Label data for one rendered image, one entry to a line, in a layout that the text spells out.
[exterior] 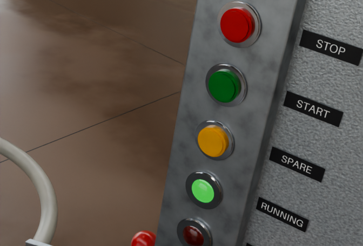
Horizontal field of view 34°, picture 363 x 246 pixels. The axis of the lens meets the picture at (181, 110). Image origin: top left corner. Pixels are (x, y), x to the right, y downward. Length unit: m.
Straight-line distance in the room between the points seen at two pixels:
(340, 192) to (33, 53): 3.56
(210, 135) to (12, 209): 2.15
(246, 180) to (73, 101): 2.94
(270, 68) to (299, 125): 0.05
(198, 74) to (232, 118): 0.04
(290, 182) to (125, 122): 2.78
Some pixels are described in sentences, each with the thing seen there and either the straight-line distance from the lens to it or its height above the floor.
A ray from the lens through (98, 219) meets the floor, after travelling 2.57.
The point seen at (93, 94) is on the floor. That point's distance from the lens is 3.51.
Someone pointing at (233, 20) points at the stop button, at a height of 1.47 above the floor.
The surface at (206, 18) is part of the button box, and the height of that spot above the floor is 1.46.
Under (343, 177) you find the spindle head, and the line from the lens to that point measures 0.49.
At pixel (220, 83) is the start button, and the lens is 0.47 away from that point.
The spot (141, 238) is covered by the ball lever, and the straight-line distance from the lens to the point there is 0.67.
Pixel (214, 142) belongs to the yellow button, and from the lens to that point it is 0.49.
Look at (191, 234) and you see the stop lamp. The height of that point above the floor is 1.27.
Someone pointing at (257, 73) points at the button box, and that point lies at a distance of 0.46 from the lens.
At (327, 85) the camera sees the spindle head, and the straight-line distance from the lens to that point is 0.46.
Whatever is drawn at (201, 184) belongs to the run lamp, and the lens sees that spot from 0.52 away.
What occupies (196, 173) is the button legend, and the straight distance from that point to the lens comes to 0.52.
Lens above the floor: 1.62
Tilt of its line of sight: 28 degrees down
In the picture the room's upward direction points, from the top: 10 degrees clockwise
